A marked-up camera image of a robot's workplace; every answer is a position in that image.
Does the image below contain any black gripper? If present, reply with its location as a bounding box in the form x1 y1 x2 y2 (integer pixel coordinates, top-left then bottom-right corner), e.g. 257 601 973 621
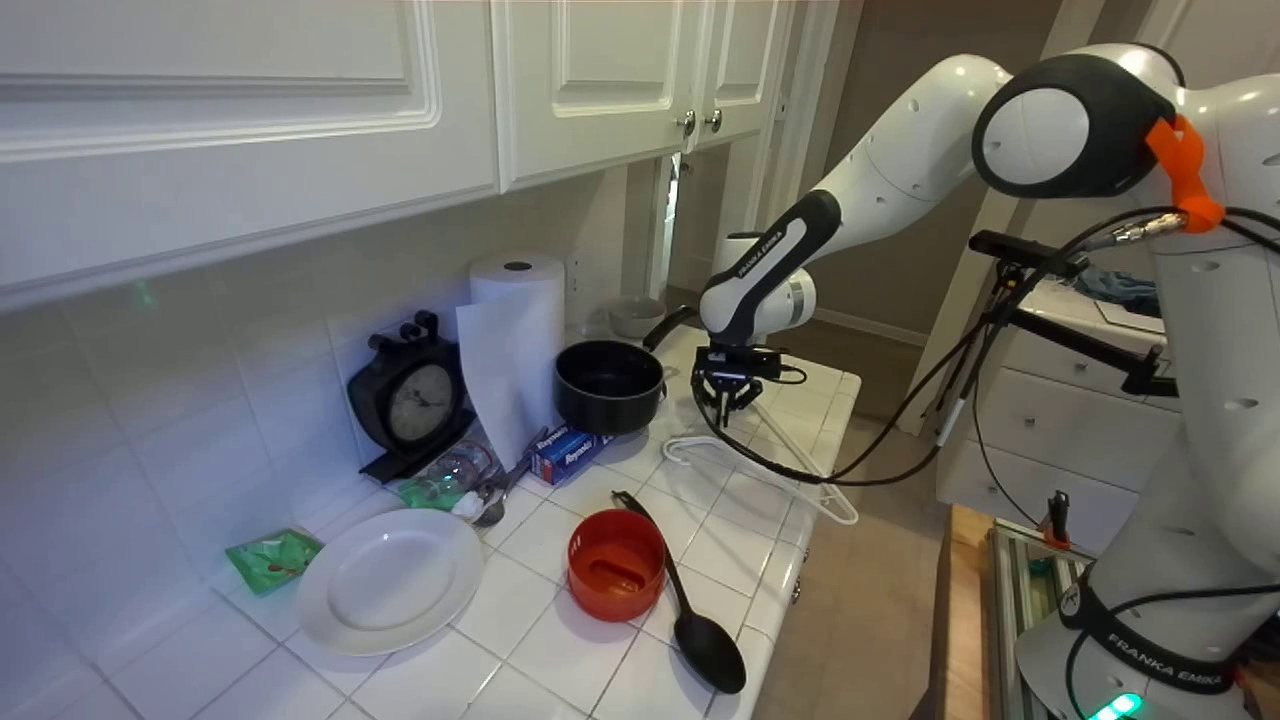
691 339 783 433

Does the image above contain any white plastic clothes hanger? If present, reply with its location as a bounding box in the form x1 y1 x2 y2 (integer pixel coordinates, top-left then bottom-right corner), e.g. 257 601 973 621
659 430 865 533

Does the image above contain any white drawer cabinet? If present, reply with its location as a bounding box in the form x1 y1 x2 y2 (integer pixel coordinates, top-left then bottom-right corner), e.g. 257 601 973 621
933 278 1180 564

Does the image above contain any white cabinet door with knob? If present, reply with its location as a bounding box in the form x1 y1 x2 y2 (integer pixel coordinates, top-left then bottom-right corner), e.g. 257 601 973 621
691 0 808 151
493 0 703 193

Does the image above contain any wide white cabinet door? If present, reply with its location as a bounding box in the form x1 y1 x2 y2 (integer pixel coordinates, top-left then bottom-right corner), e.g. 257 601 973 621
0 0 505 322

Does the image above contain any blue orange foil box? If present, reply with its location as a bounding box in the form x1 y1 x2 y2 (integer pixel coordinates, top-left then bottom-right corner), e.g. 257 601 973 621
529 420 609 487

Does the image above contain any red measuring cup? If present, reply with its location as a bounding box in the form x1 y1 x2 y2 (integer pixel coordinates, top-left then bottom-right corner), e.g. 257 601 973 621
565 504 673 629

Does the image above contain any white paper towel roll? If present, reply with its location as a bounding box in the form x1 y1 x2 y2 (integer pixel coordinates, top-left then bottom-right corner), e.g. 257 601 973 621
453 251 572 473

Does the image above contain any black serving spoon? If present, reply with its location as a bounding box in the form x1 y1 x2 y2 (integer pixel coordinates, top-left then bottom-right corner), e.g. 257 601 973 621
609 487 753 699

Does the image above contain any clear plastic bag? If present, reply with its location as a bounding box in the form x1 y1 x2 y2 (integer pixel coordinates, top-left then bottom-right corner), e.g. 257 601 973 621
393 445 518 521

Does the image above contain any black alarm clock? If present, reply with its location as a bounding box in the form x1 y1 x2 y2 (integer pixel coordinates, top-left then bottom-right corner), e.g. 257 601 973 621
343 310 479 487

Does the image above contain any black red clamp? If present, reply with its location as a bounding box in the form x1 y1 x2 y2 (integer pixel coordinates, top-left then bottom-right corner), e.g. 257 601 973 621
1042 487 1079 551

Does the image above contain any white plate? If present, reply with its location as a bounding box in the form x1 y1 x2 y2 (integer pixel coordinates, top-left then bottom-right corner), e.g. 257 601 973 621
291 504 493 662

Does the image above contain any blue cloth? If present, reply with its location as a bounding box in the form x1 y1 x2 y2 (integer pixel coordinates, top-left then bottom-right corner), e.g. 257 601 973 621
1072 265 1159 322

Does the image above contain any green packet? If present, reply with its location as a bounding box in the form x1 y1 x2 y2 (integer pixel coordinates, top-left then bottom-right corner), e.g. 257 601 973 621
219 525 329 601

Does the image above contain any black saucepan with handle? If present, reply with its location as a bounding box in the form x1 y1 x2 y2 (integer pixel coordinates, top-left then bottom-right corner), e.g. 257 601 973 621
547 301 699 439

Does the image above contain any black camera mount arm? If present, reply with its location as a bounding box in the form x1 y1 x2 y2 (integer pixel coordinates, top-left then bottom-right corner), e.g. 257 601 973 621
962 225 1183 403

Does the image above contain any orange cable clip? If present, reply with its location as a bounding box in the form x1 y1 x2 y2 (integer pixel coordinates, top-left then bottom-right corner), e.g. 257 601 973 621
1145 113 1229 242

